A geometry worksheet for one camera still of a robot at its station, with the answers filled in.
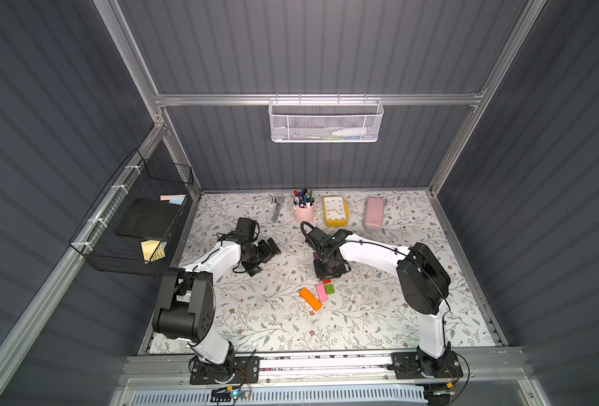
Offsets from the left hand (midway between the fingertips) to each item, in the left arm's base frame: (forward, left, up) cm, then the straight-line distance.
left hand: (276, 258), depth 91 cm
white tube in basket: (+37, -28, +28) cm, 54 cm away
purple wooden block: (-2, -14, +6) cm, 16 cm away
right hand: (-7, -17, -4) cm, 18 cm away
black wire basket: (+14, +42, +27) cm, 51 cm away
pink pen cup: (+22, -10, +5) cm, 24 cm away
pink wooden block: (-11, -17, -6) cm, 21 cm away
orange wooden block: (-12, -12, -7) cm, 18 cm away
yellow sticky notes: (-13, +27, +28) cm, 40 cm away
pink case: (+24, -41, -3) cm, 48 cm away
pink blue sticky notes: (+11, +33, +20) cm, 40 cm away
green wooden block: (-9, -19, -6) cm, 22 cm away
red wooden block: (-7, -19, -5) cm, 21 cm away
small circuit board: (-40, +13, -7) cm, 42 cm away
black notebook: (0, +35, +23) cm, 42 cm away
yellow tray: (+25, -24, -3) cm, 35 cm away
